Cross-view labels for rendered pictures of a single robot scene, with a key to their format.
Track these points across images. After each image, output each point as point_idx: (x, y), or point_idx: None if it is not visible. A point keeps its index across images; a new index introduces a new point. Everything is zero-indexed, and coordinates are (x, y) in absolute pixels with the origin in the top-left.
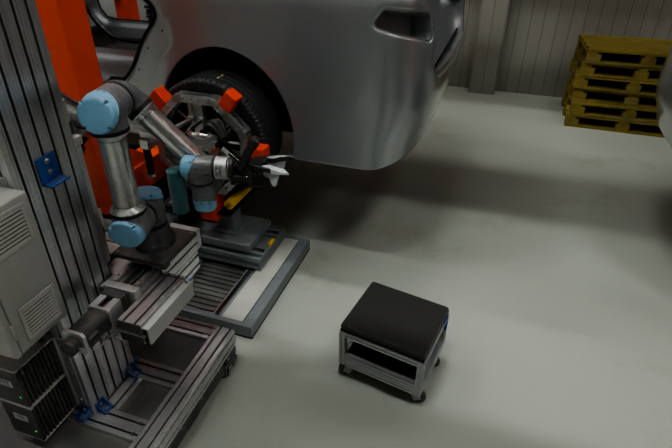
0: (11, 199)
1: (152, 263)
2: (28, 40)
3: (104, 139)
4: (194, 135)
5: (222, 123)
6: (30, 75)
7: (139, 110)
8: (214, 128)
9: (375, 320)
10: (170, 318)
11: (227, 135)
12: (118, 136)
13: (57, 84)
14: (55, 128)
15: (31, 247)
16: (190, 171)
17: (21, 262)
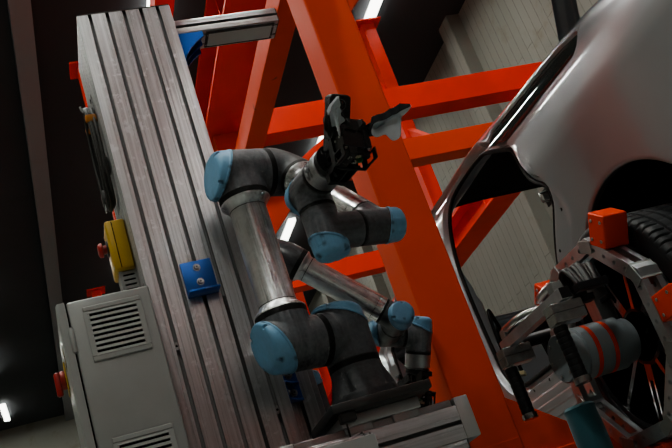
0: (126, 290)
1: (326, 414)
2: (186, 140)
3: (224, 204)
4: (538, 295)
5: (589, 264)
6: (185, 173)
7: (285, 172)
8: (566, 271)
9: None
10: None
11: (595, 278)
12: (236, 194)
13: None
14: (215, 233)
15: (146, 358)
16: (289, 193)
17: (128, 373)
